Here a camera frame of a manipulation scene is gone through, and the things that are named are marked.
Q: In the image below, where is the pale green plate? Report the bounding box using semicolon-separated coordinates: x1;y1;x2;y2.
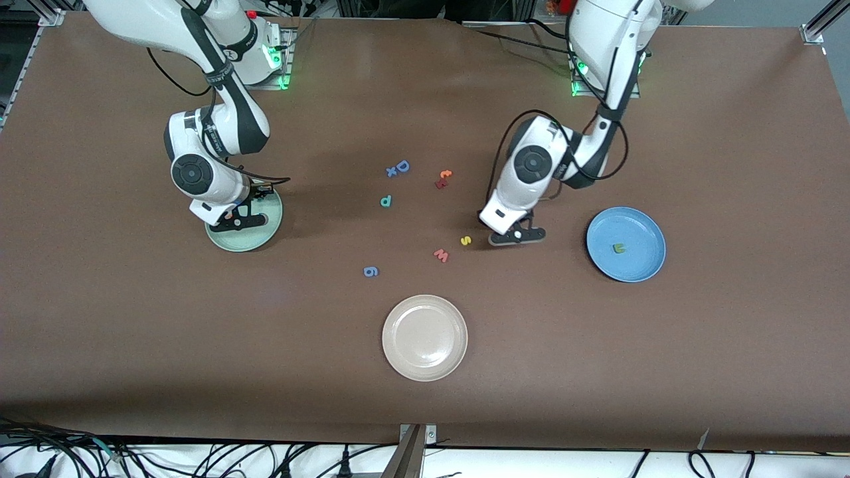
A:
204;179;284;253

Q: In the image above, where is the blue plate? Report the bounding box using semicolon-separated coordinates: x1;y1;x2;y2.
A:
586;206;667;283

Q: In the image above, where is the beige plate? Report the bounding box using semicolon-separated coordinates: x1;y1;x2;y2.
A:
381;295;469;382

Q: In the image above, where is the long black right arm cable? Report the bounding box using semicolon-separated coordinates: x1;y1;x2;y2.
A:
146;46;292;197

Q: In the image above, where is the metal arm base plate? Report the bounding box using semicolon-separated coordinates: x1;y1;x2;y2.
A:
570;60;642;99
256;27;294;90

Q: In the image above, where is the black cable on table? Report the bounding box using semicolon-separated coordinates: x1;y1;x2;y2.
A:
473;19;578;57

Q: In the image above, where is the metal mount post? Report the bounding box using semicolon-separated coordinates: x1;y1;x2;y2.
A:
382;424;438;478

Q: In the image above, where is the aluminium frame rail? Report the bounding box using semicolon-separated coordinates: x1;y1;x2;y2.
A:
0;8;65;127
800;0;850;46

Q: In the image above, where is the looped black floor cable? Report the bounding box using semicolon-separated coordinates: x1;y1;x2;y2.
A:
687;450;717;478

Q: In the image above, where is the tangled black floor cable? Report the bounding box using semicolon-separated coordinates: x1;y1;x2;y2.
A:
0;417;137;478

